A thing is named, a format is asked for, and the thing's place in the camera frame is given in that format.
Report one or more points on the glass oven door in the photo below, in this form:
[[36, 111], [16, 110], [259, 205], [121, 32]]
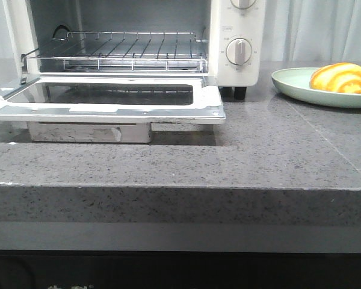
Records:
[[97, 98]]

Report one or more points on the yellow striped croissant bread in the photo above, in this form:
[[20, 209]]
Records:
[[339, 77]]

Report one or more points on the lower oven timer knob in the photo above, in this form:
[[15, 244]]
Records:
[[239, 51]]

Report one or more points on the white Toshiba toaster oven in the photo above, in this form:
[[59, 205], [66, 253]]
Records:
[[219, 22]]

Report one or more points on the pale green plate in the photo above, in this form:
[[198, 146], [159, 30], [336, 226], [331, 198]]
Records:
[[294, 82]]

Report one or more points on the white oven door handle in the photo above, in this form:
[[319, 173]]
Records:
[[90, 132]]

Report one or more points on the metal wire oven rack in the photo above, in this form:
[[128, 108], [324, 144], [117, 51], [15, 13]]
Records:
[[79, 51]]

